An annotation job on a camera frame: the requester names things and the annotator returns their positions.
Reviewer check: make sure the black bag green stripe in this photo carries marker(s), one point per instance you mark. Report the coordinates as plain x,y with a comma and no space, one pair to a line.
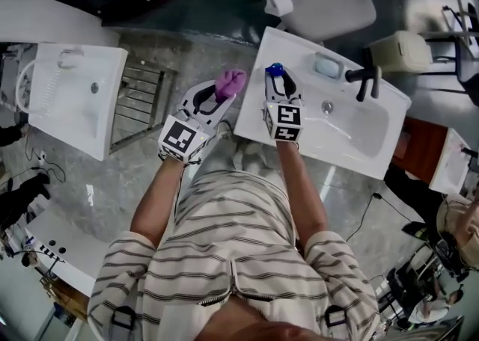
415,229

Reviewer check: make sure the black chair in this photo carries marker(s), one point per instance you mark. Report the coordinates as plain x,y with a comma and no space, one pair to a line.
469,66

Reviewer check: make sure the person's striped cream shirt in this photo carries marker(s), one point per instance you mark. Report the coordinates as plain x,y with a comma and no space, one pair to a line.
232,242

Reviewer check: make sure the white sink on wooden cabinet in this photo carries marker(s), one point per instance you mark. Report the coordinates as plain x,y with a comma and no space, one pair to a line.
449,167

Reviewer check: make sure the plain white counter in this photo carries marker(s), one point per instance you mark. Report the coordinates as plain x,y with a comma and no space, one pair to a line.
48,14

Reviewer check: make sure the purple cloth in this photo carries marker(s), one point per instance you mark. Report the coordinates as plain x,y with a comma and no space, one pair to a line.
230,83

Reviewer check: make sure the brown wooden cabinet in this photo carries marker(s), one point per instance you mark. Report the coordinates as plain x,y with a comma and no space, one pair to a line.
419,149

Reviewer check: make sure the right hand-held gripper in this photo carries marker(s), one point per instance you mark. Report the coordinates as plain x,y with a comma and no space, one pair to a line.
286,120

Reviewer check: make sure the person's left forearm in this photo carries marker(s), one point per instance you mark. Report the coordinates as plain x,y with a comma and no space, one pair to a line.
157,205

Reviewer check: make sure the steel sink stand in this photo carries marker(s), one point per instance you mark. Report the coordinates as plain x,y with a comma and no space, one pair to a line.
161,100

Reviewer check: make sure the person's right forearm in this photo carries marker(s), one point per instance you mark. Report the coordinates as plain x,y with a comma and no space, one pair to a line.
303,197

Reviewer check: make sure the person's shoe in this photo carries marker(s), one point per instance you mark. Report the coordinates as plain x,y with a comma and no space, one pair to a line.
224,129

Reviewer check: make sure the white sink with black faucet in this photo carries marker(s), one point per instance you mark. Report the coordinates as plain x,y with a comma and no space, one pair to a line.
348,134

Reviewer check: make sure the blue bottle cap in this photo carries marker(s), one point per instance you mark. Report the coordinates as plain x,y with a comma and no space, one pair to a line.
275,69

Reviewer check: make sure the person's chin and neck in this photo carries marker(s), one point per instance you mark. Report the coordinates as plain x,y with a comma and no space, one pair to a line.
262,326

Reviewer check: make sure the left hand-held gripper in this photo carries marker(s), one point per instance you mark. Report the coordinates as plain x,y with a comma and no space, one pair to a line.
179,139

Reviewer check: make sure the black faucet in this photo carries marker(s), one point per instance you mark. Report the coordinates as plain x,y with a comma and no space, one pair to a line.
365,76

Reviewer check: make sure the person's grey trousers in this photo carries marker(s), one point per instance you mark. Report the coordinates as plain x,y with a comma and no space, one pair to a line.
239,160

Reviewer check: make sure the beige trash bin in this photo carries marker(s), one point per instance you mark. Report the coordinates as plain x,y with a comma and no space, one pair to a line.
400,51

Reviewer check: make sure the white counter with black marks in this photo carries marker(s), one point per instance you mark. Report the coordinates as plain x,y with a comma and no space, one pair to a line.
75,249

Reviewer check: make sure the grey soap dish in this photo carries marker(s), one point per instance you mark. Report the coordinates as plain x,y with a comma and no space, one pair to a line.
328,65

